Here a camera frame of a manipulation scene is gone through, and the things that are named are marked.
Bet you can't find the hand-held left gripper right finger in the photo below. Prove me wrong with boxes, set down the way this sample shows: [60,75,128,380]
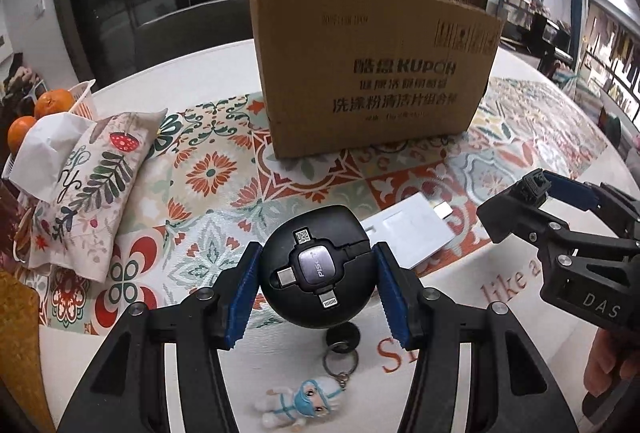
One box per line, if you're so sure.
[372,241,573,433]

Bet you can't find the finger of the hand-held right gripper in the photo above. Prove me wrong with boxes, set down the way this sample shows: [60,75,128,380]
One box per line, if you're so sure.
[476,169,572,255]
[544,170,640,240]

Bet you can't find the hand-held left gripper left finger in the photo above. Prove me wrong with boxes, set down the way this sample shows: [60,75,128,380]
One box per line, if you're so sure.
[57,240,263,433]

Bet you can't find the black round cable reel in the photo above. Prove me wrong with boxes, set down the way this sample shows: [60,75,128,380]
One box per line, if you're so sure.
[260,206,383,329]

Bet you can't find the brown cardboard box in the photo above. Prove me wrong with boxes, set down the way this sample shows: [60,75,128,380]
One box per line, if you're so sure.
[248,0,506,159]

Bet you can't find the person's right hand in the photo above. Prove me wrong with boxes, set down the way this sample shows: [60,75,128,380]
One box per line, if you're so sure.
[582,325,640,390]

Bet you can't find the television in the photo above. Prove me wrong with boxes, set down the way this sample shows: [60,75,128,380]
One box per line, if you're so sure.
[530,13,573,64]

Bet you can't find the floral fabric tissue pouch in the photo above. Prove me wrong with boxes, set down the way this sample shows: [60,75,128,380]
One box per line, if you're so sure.
[27,108,168,284]

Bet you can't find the yellow woven box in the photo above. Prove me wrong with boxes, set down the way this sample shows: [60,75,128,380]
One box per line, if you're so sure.
[0,270,56,433]

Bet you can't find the white tissue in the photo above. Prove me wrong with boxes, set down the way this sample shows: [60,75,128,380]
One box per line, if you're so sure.
[5,112,93,203]

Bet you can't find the white plastic fruit basket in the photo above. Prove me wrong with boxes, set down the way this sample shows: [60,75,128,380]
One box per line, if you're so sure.
[1,80,97,184]

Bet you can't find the dark grey dining chair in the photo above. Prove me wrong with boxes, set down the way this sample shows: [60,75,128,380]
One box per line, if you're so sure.
[135,0,256,79]

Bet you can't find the orange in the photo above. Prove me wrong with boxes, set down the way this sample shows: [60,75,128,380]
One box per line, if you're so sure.
[34,89,76,118]
[7,116,38,156]

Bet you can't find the doll keychain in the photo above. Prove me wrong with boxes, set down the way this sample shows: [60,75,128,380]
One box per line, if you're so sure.
[252,325,362,431]

